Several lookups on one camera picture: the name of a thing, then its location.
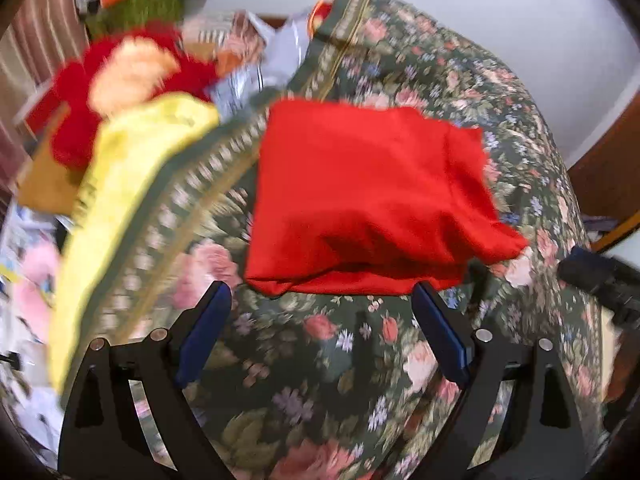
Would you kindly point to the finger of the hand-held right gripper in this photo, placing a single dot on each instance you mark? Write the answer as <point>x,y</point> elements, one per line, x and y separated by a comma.
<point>585,270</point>

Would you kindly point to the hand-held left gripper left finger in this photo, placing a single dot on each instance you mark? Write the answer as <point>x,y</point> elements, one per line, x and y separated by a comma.
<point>205,340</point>

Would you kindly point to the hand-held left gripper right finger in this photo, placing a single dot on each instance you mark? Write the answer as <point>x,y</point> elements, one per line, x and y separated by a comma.
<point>445,335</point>

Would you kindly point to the red garment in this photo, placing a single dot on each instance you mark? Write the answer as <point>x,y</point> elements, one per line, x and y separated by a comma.
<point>370,185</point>

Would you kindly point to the floral blanket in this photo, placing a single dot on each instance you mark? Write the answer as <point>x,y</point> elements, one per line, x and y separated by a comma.
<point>310,400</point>

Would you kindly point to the pink cloth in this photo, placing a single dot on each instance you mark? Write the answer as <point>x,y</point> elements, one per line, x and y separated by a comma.
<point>35,270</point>

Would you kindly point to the yellow cloth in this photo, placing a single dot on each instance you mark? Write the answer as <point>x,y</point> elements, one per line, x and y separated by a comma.
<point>125,170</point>

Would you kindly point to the brown cardboard box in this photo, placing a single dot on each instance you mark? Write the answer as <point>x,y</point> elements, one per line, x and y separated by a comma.
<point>47,185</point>

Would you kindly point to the red plush toy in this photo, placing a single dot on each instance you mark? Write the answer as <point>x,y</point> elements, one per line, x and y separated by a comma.
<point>70,90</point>

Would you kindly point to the white plastic bag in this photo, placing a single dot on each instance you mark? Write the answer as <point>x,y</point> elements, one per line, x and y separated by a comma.
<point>285,45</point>

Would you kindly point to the green fuzzy cloth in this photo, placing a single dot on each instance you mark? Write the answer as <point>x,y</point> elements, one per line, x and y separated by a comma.
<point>150,7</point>

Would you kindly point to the striped brown curtain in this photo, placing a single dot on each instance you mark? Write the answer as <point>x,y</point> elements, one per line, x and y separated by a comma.
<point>30,45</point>

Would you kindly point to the orange round object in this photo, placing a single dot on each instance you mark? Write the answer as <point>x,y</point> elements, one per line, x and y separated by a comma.
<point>320,15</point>

